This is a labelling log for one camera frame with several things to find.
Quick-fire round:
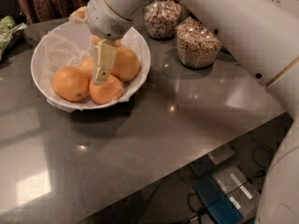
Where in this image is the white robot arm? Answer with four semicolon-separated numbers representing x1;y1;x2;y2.
69;0;299;224

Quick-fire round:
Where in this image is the glass cereal jar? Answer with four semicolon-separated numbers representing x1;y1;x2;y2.
176;17;221;69
143;0;182;40

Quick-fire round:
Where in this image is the green snack packet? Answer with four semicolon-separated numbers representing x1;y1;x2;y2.
0;16;27;61

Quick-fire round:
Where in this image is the left glass cereal jar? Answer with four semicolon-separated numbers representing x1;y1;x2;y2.
143;0;182;40

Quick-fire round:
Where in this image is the middle glass cereal jar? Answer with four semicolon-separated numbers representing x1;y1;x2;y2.
176;17;221;69

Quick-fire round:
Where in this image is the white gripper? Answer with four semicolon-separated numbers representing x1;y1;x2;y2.
68;0;134;85

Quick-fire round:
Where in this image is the grey floor case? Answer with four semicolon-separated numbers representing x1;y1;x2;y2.
212;164;261;224

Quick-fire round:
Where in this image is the black cable on floor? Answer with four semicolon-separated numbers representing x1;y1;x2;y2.
249;133;278;179

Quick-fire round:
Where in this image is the white paper bowl liner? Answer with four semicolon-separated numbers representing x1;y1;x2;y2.
40;25;148;113

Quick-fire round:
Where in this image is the orange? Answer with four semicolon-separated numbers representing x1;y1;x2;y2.
92;35;121;48
111;47;140;82
89;75;122;105
77;56;94;80
53;66;89;102

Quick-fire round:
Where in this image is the white bowl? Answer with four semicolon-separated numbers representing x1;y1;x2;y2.
30;21;151;111

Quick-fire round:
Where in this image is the blue box on floor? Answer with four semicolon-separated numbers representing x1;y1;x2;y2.
194;176;243;224

